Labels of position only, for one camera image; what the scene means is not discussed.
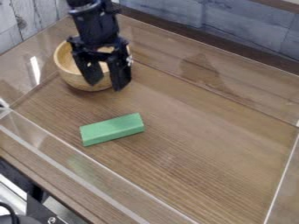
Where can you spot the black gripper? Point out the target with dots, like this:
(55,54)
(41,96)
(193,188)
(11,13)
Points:
(99,43)

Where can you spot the black table frame bracket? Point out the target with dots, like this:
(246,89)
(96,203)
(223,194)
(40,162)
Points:
(47,210)

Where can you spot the green rectangular block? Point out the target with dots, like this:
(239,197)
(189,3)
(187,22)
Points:
(111,129)

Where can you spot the clear acrylic tray wall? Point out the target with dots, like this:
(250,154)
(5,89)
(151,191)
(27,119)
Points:
(83,184)

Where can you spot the wooden bowl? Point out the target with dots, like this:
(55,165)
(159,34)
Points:
(69,72)

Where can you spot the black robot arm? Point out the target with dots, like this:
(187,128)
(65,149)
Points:
(99,44)

